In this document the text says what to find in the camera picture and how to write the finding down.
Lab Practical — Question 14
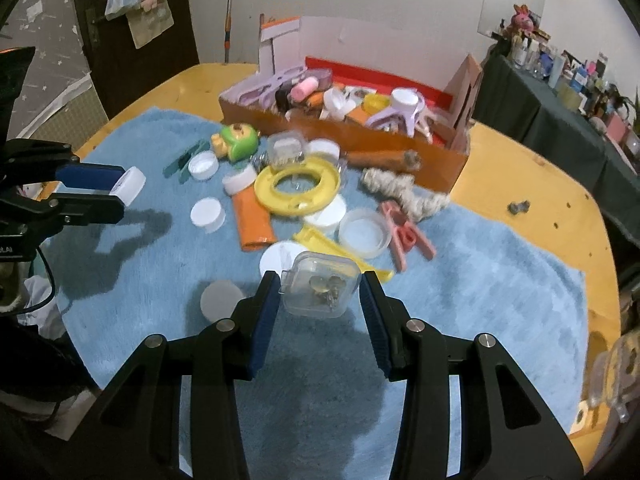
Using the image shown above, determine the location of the brown cylinder with frayed end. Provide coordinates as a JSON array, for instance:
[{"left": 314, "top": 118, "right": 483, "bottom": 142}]
[{"left": 342, "top": 147, "right": 422, "bottom": 172}]

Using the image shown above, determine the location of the orange tube with white cap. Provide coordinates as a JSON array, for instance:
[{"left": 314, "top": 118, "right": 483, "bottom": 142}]
[{"left": 221, "top": 166, "right": 277, "bottom": 252}]

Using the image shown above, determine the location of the clear round plastic container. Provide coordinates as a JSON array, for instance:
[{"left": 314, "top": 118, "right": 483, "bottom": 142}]
[{"left": 339, "top": 208, "right": 392, "bottom": 259}]

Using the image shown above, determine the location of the yellow plastic clip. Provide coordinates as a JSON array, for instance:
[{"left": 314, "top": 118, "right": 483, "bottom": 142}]
[{"left": 292, "top": 226, "right": 395, "bottom": 282}]

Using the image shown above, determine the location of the dark wooden door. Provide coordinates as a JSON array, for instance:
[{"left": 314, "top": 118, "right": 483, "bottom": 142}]
[{"left": 70, "top": 0, "right": 201, "bottom": 121}]

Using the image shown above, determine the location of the grey round cap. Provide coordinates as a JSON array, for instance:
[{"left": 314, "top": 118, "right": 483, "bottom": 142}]
[{"left": 200, "top": 281, "right": 246, "bottom": 322}]

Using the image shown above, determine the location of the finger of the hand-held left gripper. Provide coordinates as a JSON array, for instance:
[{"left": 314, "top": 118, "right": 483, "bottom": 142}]
[
  {"left": 0, "top": 140, "right": 126, "bottom": 195},
  {"left": 0, "top": 192, "right": 126, "bottom": 247}
]

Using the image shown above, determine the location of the yellow plastic ring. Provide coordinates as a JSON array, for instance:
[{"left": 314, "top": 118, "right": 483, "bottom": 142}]
[{"left": 254, "top": 156, "right": 342, "bottom": 218}]

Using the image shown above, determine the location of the green and yellow toy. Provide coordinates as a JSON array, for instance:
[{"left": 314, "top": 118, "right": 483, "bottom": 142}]
[{"left": 210, "top": 122, "right": 261, "bottom": 163}]

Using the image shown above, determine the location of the white flat disc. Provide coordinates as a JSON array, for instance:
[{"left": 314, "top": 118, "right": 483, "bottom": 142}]
[{"left": 260, "top": 241, "right": 313, "bottom": 278}]

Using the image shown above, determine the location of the clear box with metal pieces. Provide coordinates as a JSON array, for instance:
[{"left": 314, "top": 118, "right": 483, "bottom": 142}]
[{"left": 279, "top": 251, "right": 362, "bottom": 318}]

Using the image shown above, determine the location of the beige twine bundle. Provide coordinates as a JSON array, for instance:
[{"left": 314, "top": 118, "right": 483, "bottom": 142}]
[{"left": 360, "top": 166, "right": 451, "bottom": 223}]

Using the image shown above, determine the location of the brown paper bag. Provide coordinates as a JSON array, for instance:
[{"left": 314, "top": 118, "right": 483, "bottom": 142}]
[{"left": 127, "top": 0, "right": 175, "bottom": 50}]

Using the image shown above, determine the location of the pink roll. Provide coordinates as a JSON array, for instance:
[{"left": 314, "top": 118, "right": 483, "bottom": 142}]
[{"left": 291, "top": 77, "right": 321, "bottom": 102}]

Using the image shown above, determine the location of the white round jar lid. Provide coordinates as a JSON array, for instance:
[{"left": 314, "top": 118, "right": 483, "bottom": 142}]
[
  {"left": 306, "top": 139, "right": 342, "bottom": 161},
  {"left": 302, "top": 192, "right": 348, "bottom": 235}
]

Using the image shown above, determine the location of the clear square plastic box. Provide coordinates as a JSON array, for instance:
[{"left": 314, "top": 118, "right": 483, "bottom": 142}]
[{"left": 266, "top": 131, "right": 307, "bottom": 168}]

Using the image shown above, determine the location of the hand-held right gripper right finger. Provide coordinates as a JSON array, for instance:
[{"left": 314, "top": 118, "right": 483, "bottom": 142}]
[{"left": 359, "top": 270, "right": 586, "bottom": 480}]

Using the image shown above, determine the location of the clear plastic clip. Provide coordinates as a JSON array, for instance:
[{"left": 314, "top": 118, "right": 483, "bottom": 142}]
[{"left": 587, "top": 332, "right": 636, "bottom": 423}]

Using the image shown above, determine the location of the black angular device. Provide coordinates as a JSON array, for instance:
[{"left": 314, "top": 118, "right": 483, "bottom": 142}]
[{"left": 0, "top": 46, "right": 37, "bottom": 141}]

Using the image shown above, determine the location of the orange and white cardboard box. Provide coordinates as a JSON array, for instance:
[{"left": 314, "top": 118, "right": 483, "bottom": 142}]
[{"left": 218, "top": 14, "right": 485, "bottom": 196}]

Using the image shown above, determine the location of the side table with dark cloth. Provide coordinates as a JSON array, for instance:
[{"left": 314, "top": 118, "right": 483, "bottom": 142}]
[{"left": 472, "top": 52, "right": 640, "bottom": 241}]

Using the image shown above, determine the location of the blue fluffy mat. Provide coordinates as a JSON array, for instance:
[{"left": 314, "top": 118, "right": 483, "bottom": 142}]
[{"left": 37, "top": 107, "right": 588, "bottom": 480}]

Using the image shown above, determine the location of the black cable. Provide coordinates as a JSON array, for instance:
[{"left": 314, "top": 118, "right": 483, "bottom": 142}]
[{"left": 27, "top": 245, "right": 58, "bottom": 313}]

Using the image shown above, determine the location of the orange and white pole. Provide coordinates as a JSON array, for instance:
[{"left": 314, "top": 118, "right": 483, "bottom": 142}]
[{"left": 222, "top": 0, "right": 237, "bottom": 63}]

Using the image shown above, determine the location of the pink plastic clip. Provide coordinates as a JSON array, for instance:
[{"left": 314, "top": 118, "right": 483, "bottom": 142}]
[{"left": 377, "top": 200, "right": 437, "bottom": 272}]

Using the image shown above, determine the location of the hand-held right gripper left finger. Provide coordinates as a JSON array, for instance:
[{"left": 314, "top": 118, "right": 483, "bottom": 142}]
[{"left": 90, "top": 270, "right": 282, "bottom": 480}]

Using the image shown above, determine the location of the row of bottles and boxes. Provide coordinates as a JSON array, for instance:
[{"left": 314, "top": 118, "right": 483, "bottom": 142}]
[{"left": 510, "top": 30, "right": 640, "bottom": 156}]

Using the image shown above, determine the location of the pink bunny plush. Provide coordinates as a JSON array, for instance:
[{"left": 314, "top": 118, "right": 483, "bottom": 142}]
[{"left": 507, "top": 4, "right": 536, "bottom": 36}]

